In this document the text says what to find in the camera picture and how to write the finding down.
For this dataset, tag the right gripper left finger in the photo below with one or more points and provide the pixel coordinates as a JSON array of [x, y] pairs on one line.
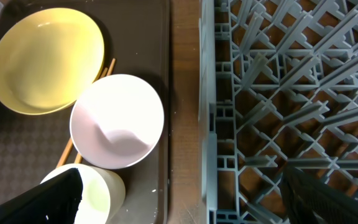
[[54, 201]]

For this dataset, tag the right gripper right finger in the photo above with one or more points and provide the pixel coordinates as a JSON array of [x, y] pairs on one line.
[[308, 200]]

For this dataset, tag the pale green cup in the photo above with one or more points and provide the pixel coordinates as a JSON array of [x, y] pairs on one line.
[[103, 193]]

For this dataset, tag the pink bowl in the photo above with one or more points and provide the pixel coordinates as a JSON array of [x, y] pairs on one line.
[[117, 121]]

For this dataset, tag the yellow plate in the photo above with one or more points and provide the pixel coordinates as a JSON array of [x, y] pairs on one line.
[[48, 59]]

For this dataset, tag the grey dishwasher rack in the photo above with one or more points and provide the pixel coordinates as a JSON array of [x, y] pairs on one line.
[[278, 87]]

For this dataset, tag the dark brown serving tray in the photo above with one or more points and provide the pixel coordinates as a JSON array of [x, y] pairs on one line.
[[136, 34]]

